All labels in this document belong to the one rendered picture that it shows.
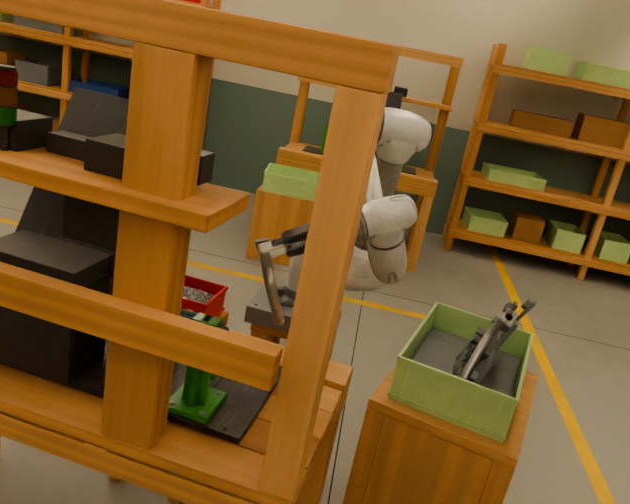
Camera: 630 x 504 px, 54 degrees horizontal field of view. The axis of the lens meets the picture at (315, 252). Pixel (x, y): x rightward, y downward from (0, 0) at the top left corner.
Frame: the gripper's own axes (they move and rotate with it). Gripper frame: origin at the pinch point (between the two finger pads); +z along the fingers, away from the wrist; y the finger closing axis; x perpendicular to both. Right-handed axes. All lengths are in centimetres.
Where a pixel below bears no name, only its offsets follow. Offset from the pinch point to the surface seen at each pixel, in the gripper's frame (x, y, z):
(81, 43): -497, -291, 127
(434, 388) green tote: 33, -62, -40
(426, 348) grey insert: 9, -91, -49
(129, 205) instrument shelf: 3.2, 38.4, 27.3
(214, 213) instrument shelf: 10.3, 36.9, 10.2
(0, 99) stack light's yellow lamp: -30, 46, 50
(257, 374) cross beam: 39.7, 15.7, 11.3
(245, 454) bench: 46, -20, 22
